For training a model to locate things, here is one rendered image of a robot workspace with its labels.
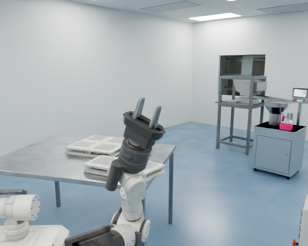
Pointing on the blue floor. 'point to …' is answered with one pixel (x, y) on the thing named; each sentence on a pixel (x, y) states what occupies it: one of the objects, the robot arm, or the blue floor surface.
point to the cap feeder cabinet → (278, 149)
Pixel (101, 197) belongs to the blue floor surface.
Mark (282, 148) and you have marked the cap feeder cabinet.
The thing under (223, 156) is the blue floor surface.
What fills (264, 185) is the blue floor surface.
